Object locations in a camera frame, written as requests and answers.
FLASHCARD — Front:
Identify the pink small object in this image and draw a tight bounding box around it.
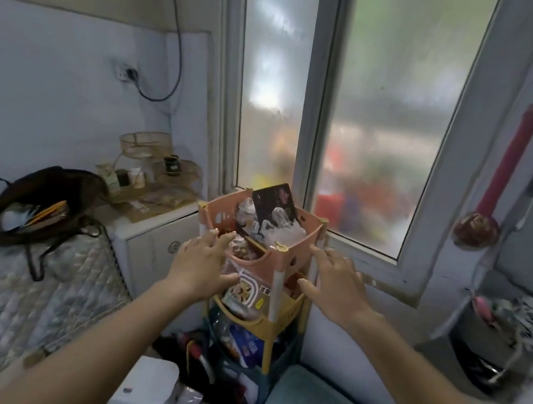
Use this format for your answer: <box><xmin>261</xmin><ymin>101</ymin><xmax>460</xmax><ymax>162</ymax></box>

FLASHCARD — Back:
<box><xmin>469</xmin><ymin>295</ymin><xmax>495</xmax><ymax>324</ymax></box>

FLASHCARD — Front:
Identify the red hanging pump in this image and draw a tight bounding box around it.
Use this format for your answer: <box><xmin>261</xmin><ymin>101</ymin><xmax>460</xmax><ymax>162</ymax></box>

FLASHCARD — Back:
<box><xmin>450</xmin><ymin>51</ymin><xmax>533</xmax><ymax>260</ymax></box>

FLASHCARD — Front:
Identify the red and white bottle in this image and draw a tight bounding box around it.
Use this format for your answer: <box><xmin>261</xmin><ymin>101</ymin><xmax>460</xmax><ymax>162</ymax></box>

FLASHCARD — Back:
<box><xmin>174</xmin><ymin>330</ymin><xmax>221</xmax><ymax>385</ymax></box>

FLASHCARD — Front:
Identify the white plastic bag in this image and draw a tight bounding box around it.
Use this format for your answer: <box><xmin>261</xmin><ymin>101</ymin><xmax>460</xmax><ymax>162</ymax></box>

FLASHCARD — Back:
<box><xmin>259</xmin><ymin>205</ymin><xmax>311</xmax><ymax>253</ymax></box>

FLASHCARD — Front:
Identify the white plastic appliance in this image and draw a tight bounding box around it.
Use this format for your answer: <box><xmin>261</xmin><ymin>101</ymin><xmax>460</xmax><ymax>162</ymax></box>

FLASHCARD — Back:
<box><xmin>104</xmin><ymin>352</ymin><xmax>183</xmax><ymax>404</ymax></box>

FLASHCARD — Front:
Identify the multicolour tiered storage rack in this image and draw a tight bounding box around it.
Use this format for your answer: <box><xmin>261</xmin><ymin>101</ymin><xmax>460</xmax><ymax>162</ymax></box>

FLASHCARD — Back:
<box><xmin>172</xmin><ymin>182</ymin><xmax>332</xmax><ymax>404</ymax></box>

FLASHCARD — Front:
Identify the person's right forearm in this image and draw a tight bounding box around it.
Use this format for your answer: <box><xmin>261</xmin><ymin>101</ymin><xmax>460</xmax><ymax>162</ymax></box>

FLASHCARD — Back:
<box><xmin>332</xmin><ymin>307</ymin><xmax>533</xmax><ymax>404</ymax></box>

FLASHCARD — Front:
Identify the person's right hand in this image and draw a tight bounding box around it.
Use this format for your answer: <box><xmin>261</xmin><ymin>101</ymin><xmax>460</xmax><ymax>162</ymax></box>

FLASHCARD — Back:
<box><xmin>292</xmin><ymin>243</ymin><xmax>383</xmax><ymax>332</ymax></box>

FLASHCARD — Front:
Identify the small cream box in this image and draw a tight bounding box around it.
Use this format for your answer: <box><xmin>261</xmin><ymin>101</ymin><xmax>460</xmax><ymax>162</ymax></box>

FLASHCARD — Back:
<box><xmin>93</xmin><ymin>161</ymin><xmax>123</xmax><ymax>191</ymax></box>

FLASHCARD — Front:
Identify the black and white cloth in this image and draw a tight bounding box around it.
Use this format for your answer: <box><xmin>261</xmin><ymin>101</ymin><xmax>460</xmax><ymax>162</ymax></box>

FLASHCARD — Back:
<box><xmin>482</xmin><ymin>291</ymin><xmax>533</xmax><ymax>354</ymax></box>

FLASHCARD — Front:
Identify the small black jar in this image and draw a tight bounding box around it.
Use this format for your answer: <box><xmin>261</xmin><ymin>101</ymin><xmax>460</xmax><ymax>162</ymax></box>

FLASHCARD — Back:
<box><xmin>161</xmin><ymin>153</ymin><xmax>183</xmax><ymax>178</ymax></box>

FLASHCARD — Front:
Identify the patterned snack packet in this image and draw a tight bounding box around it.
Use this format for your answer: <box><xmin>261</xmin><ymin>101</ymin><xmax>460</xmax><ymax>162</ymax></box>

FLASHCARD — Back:
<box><xmin>219</xmin><ymin>267</ymin><xmax>278</xmax><ymax>324</ymax></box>

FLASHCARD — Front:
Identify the person's left forearm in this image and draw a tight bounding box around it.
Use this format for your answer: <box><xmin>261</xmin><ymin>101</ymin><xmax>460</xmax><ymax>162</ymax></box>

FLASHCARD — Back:
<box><xmin>0</xmin><ymin>256</ymin><xmax>199</xmax><ymax>404</ymax></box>

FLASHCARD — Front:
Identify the black power cable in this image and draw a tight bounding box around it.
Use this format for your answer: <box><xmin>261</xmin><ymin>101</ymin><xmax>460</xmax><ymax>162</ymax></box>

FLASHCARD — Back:
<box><xmin>133</xmin><ymin>0</ymin><xmax>192</xmax><ymax>105</ymax></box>

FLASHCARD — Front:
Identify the frosted glass window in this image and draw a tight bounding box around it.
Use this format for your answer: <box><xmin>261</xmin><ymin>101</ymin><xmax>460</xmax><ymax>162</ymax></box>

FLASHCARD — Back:
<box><xmin>182</xmin><ymin>0</ymin><xmax>506</xmax><ymax>315</ymax></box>

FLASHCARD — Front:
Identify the dark brown handbag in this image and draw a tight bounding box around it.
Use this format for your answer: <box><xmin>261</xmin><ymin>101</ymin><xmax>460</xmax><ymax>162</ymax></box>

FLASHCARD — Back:
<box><xmin>0</xmin><ymin>158</ymin><xmax>112</xmax><ymax>290</ymax></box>

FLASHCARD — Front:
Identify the gold wire basket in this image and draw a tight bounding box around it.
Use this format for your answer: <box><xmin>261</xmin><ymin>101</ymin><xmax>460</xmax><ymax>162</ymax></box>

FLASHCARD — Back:
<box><xmin>151</xmin><ymin>156</ymin><xmax>207</xmax><ymax>192</ymax></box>
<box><xmin>117</xmin><ymin>127</ymin><xmax>176</xmax><ymax>164</ymax></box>

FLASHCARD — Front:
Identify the quilted bed cover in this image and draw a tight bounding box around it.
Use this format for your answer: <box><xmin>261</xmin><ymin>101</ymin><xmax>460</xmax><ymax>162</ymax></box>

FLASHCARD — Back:
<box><xmin>0</xmin><ymin>218</ymin><xmax>141</xmax><ymax>404</ymax></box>

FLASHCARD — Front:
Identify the small white cup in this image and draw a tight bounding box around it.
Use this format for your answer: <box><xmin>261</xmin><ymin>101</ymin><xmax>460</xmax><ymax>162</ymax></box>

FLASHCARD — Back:
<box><xmin>126</xmin><ymin>166</ymin><xmax>148</xmax><ymax>190</ymax></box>

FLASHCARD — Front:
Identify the white cabinet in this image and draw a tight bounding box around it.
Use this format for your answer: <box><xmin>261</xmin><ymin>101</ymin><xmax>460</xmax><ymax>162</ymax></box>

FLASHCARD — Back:
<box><xmin>83</xmin><ymin>190</ymin><xmax>221</xmax><ymax>339</ymax></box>

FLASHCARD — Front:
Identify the person's left hand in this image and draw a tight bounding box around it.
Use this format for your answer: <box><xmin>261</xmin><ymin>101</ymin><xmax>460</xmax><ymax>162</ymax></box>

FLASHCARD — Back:
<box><xmin>162</xmin><ymin>223</ymin><xmax>246</xmax><ymax>310</ymax></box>

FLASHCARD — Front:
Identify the blue snack packet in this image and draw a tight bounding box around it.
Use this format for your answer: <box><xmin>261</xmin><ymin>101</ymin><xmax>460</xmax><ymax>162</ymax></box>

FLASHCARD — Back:
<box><xmin>221</xmin><ymin>324</ymin><xmax>268</xmax><ymax>371</ymax></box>

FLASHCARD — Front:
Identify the black flat packet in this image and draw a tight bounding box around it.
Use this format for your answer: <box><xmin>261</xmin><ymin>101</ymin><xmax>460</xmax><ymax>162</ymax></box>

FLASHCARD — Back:
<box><xmin>247</xmin><ymin>179</ymin><xmax>302</xmax><ymax>234</ymax></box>

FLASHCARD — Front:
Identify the white wall socket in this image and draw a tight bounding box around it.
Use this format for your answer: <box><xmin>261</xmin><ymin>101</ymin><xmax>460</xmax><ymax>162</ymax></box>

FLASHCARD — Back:
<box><xmin>114</xmin><ymin>61</ymin><xmax>141</xmax><ymax>85</ymax></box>

